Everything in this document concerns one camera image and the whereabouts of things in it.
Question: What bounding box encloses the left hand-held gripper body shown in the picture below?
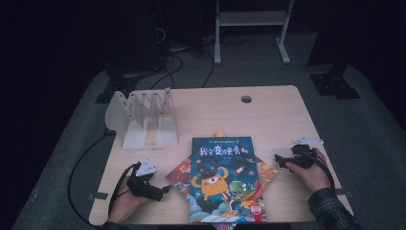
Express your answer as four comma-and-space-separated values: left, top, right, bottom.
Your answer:
126, 157, 164, 202

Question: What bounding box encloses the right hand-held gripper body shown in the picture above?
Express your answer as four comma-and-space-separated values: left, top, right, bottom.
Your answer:
288, 135, 325, 171

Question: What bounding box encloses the colourful animal picture book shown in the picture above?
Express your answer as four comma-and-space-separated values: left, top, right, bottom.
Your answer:
165, 129, 278, 230

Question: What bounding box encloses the blue monster picture book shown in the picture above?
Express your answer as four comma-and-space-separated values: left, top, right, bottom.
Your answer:
188, 136, 268, 223

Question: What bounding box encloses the white expandable book rack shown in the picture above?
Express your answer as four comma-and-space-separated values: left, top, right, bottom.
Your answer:
104, 87, 179, 150

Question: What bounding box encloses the person's left hand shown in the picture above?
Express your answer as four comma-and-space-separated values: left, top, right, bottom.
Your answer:
107, 186, 151, 224

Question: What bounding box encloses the person's right hand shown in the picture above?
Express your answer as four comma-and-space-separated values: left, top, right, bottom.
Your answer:
284, 147, 331, 193

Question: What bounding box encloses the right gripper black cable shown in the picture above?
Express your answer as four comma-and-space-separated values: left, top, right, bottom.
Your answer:
310, 149, 337, 193

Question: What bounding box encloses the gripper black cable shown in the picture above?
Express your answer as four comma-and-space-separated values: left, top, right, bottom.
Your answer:
67, 128, 142, 229
310, 149, 337, 193

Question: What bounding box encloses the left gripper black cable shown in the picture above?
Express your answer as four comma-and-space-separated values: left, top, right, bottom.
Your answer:
67, 128, 142, 229

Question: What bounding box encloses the black floor cable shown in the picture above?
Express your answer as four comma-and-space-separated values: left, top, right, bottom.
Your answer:
149, 52, 185, 90
201, 47, 216, 89

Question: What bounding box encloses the white metal table frame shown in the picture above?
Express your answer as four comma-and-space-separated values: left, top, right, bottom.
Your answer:
214, 0, 295, 66

